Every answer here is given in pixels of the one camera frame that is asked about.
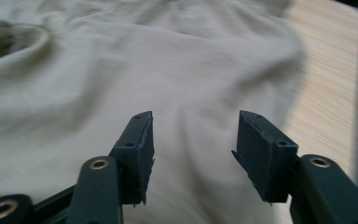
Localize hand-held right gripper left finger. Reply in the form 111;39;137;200
108;110;156;206

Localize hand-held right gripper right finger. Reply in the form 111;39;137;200
231;109;299;204

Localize beige shorts with black drawstring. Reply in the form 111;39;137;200
0;0;306;224

